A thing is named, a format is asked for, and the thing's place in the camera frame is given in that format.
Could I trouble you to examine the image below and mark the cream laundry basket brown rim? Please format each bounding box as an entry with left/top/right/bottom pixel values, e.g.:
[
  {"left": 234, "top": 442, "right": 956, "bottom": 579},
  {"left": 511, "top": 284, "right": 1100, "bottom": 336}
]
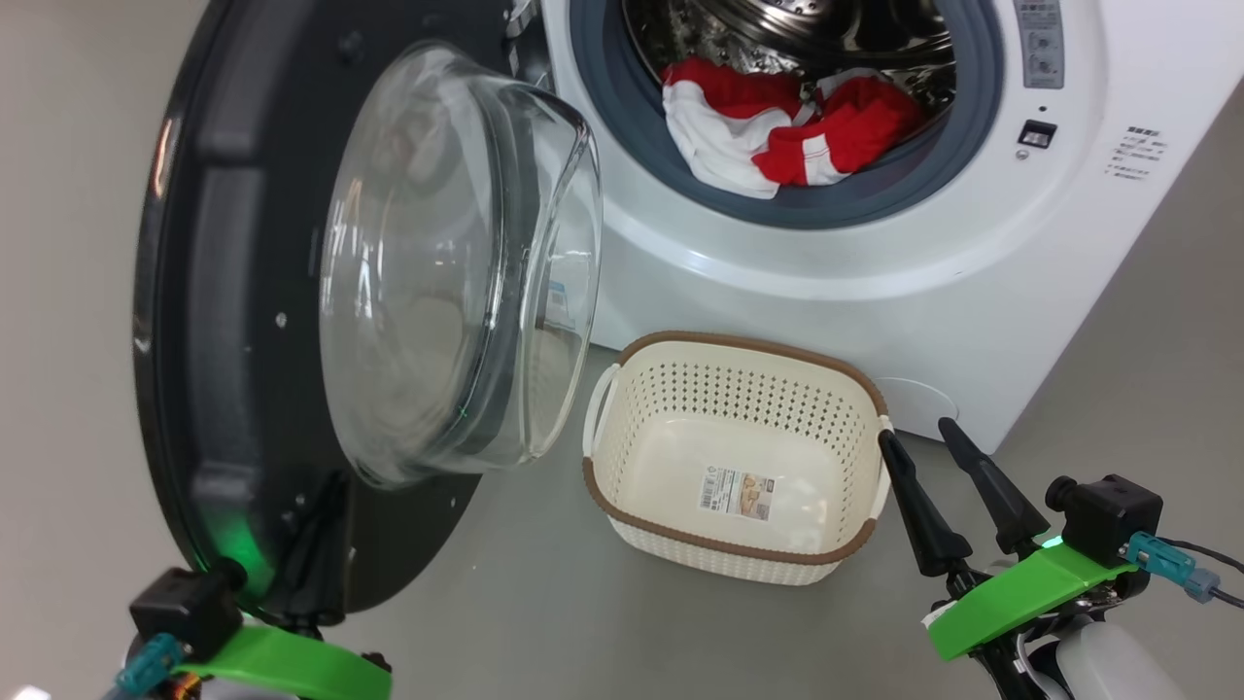
[{"left": 581, "top": 331, "right": 893, "bottom": 586}]

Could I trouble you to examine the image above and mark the right cable teal connector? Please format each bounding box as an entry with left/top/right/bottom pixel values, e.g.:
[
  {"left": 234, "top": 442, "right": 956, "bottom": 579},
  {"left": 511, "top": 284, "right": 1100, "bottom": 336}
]
[{"left": 1123, "top": 530, "right": 1244, "bottom": 610}]

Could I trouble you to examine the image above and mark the left cable teal connector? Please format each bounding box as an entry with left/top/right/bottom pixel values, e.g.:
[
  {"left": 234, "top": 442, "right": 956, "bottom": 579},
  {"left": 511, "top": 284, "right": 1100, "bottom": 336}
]
[{"left": 102, "top": 634, "right": 186, "bottom": 700}]

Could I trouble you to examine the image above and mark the black round glass washer door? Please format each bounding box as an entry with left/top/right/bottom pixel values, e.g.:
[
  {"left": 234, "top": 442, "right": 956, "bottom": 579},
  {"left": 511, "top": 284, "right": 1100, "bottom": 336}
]
[{"left": 133, "top": 0, "right": 604, "bottom": 615}]

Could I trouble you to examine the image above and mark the stainless steel washing machine drum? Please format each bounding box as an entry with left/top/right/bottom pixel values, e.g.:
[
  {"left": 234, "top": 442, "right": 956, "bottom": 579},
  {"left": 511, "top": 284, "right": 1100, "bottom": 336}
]
[{"left": 622, "top": 0, "right": 958, "bottom": 113}]

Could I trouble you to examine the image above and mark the grey instruction label sticker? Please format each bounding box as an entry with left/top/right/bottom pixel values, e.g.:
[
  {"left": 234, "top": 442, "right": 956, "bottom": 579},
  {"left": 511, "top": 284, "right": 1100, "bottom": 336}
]
[{"left": 1013, "top": 0, "right": 1066, "bottom": 90}]

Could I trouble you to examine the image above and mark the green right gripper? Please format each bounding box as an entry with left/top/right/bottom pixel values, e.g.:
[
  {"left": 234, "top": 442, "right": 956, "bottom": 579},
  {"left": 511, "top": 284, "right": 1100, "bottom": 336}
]
[{"left": 878, "top": 418, "right": 1138, "bottom": 664}]

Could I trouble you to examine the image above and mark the white front-load washing machine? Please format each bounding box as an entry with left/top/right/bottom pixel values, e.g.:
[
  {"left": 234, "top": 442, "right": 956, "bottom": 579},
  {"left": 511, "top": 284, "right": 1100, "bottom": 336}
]
[{"left": 505, "top": 0, "right": 1244, "bottom": 455}]

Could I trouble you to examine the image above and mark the cable teal connector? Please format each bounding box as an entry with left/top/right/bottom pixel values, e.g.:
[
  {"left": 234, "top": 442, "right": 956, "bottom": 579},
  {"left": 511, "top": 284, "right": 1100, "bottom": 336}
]
[
  {"left": 102, "top": 634, "right": 186, "bottom": 700},
  {"left": 1123, "top": 530, "right": 1244, "bottom": 610}
]

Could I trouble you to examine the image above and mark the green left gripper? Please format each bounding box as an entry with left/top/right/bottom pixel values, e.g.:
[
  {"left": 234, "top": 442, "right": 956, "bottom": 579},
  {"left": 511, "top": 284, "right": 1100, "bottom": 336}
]
[{"left": 175, "top": 474, "right": 393, "bottom": 700}]

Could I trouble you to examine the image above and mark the small black text sticker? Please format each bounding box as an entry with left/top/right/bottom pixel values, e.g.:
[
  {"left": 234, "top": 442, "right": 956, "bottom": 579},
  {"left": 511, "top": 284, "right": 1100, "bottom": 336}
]
[{"left": 1106, "top": 124, "right": 1167, "bottom": 182}]

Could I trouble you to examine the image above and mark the red and white garment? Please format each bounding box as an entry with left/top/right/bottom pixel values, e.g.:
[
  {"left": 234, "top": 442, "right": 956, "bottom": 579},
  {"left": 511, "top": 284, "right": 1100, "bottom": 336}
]
[{"left": 663, "top": 56, "right": 924, "bottom": 200}]

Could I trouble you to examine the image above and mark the printed product label sticker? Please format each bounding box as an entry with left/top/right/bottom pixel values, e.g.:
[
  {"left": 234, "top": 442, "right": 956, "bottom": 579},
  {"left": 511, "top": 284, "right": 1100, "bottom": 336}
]
[{"left": 698, "top": 467, "right": 776, "bottom": 521}]

